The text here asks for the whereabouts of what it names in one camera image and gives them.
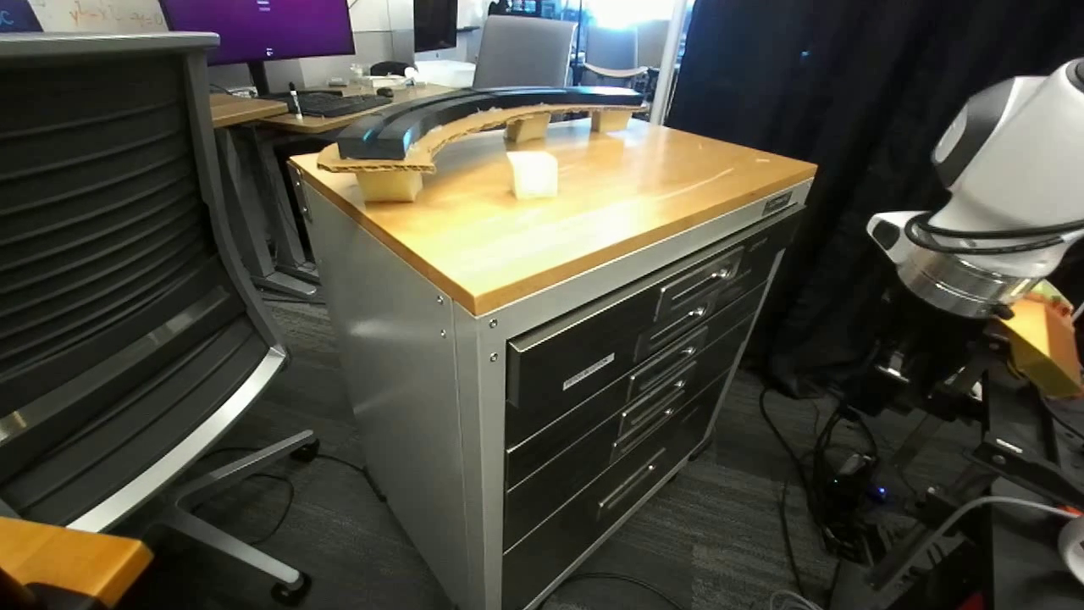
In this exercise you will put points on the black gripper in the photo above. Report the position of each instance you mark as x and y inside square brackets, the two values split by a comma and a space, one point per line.
[926, 369]

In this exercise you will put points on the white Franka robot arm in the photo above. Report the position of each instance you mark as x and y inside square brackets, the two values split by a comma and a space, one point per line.
[1019, 158]

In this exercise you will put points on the yellow wooden block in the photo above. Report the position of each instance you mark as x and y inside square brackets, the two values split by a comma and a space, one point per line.
[1045, 342]

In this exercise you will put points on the white tape roll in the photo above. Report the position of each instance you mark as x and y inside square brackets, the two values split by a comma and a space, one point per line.
[1074, 547]

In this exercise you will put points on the black curtain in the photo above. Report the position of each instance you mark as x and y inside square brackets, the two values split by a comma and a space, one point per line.
[815, 89]

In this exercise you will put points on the white vertical pole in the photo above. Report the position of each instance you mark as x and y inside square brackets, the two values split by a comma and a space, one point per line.
[672, 55]

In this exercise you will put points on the small white box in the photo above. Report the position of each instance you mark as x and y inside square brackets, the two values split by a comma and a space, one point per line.
[533, 173]

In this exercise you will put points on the grey chair with armrest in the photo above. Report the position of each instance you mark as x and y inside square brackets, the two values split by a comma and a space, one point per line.
[615, 52]

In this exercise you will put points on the grey tool cabinet wooden top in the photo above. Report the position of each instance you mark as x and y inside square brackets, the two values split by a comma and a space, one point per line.
[417, 342]

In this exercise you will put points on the grey fabric office chair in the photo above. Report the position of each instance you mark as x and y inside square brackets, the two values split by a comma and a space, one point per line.
[528, 52]

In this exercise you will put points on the small black monitor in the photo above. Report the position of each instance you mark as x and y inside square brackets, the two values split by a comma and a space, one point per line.
[435, 22]

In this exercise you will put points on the black keyboard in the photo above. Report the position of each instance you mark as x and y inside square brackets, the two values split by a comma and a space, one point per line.
[341, 103]

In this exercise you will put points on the purple screen monitor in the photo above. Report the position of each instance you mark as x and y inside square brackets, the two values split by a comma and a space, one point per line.
[259, 25]

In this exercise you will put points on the black mesh office chair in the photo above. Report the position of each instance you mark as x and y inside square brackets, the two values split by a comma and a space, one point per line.
[104, 225]

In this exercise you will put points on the wooden side table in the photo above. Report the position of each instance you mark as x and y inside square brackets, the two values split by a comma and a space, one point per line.
[70, 554]

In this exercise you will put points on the curved black rail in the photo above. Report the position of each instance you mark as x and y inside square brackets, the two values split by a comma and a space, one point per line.
[453, 110]

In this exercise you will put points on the curved wooden rail base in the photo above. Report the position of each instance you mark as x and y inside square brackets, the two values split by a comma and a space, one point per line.
[390, 182]

